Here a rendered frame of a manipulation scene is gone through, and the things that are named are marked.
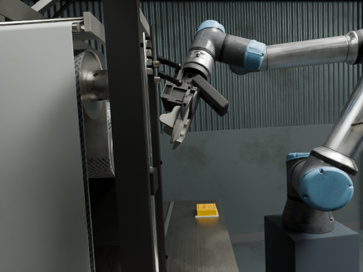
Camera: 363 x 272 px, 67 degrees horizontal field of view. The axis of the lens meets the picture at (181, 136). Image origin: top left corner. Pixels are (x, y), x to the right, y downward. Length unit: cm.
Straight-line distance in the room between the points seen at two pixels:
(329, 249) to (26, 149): 81
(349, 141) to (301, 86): 218
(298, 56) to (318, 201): 41
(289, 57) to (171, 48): 181
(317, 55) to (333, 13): 234
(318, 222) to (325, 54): 48
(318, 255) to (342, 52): 58
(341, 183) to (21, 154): 69
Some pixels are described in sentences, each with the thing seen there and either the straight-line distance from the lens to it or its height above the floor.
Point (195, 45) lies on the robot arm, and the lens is 76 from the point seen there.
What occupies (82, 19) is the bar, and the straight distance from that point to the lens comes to 58.
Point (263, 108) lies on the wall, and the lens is 275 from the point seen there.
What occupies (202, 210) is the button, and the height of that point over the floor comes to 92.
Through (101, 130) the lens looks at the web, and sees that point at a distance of 69.
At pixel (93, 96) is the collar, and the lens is 60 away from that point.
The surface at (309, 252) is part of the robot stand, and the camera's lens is 91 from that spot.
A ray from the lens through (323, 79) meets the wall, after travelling 307.
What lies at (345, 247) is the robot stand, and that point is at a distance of 97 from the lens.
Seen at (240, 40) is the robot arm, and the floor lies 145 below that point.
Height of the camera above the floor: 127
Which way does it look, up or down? 4 degrees down
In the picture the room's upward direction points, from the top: 3 degrees counter-clockwise
